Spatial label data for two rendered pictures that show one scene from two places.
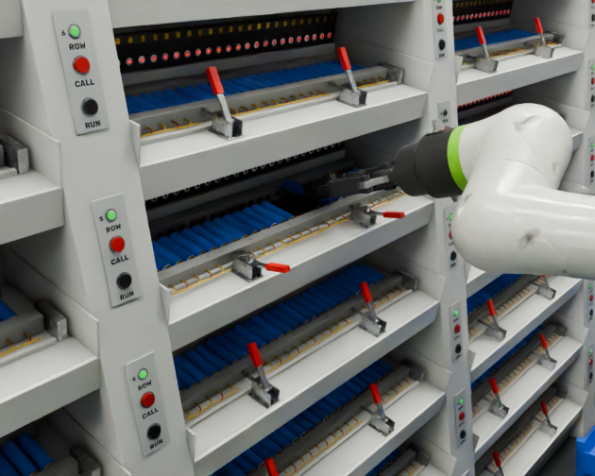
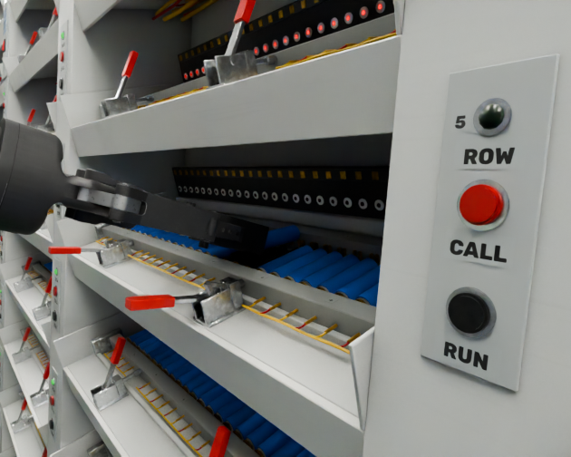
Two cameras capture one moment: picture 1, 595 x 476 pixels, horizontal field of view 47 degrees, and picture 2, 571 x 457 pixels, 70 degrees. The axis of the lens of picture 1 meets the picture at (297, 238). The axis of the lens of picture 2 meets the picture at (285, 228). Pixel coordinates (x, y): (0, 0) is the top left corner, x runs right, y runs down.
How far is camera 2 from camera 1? 1.28 m
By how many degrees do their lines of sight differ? 93
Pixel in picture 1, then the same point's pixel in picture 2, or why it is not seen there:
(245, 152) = (108, 133)
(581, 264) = not seen: outside the picture
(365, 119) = (215, 113)
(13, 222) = not seen: hidden behind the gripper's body
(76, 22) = (64, 29)
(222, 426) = (91, 376)
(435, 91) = (450, 24)
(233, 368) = (141, 361)
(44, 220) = not seen: hidden behind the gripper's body
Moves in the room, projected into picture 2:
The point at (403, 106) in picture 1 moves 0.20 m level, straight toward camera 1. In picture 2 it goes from (303, 87) to (34, 85)
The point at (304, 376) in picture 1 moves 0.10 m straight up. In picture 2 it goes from (128, 429) to (131, 351)
